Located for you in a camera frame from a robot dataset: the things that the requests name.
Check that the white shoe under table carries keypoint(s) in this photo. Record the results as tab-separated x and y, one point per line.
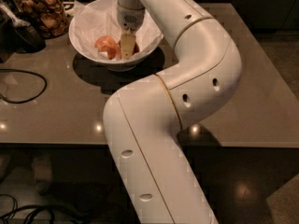
43	174

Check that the white crumpled paper liner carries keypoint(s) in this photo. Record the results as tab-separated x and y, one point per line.
99	22

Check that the black appliance with white handle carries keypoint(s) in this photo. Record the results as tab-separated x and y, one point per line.
17	35

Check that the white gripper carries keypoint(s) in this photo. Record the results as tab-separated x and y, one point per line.
130	20

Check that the glass jar of dried chips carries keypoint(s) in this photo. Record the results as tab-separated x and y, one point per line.
47	16

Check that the red apple piece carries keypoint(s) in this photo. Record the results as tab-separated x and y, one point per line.
108	45
136	48

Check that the white ceramic bowl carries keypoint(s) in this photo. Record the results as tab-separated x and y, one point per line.
90	19

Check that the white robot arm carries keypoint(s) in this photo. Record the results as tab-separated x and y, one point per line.
142	119

